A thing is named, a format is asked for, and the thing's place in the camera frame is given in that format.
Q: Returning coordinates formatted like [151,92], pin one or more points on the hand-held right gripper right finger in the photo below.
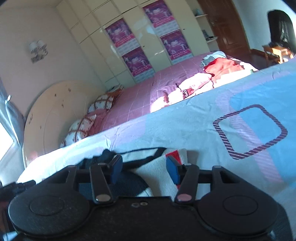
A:
[172,171]

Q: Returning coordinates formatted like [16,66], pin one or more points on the corner wall shelves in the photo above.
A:
[207,27]

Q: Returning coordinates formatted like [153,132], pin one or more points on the striped white garment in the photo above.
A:
[209,60]

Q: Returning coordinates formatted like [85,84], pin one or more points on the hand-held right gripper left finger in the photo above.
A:
[116,170]

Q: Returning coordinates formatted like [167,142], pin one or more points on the purple wall poster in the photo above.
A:
[120,34]
[138,62]
[159,15]
[177,46]

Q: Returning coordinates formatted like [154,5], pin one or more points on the red garment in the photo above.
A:
[224,67]

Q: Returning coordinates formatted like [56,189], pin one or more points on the blue curtain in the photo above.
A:
[11,118]

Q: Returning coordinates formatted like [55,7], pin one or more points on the cream round headboard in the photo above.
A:
[53,115]

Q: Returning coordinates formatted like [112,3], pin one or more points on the cream wardrobe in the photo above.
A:
[129,25]

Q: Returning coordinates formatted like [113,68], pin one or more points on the brown wooden door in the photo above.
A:
[226,25]

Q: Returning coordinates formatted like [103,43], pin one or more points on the wooden desk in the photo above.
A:
[275,53]

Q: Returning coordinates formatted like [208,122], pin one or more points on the patterned pillow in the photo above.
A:
[103,102]
[78,131]

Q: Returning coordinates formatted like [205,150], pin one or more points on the pink quilt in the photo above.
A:
[148,92]

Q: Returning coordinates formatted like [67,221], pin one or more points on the window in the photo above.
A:
[5,144]

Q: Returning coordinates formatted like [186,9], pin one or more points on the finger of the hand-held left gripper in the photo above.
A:
[22,186]

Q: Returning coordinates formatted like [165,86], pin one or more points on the striped knit sweater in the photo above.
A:
[157,171]

